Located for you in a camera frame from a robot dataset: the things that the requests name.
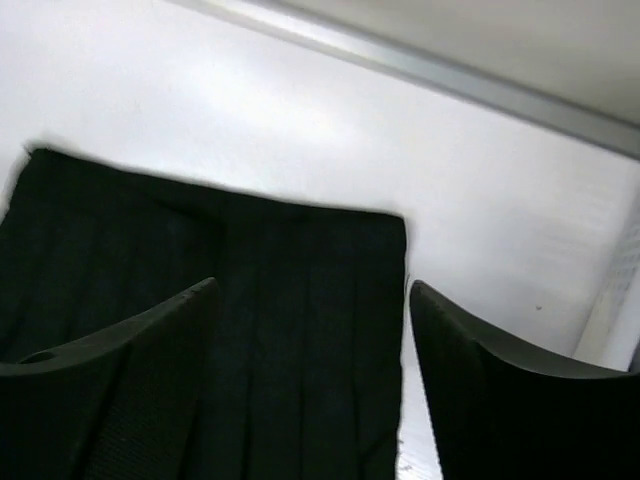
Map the white plastic basket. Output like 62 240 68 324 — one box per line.
574 217 639 371

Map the aluminium table edge rail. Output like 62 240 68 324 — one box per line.
177 1 639 161

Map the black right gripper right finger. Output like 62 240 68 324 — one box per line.
409 281 639 479

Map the black pleated skirt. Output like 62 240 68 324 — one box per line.
1 147 406 479

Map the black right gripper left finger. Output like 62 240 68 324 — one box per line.
1 278 219 479

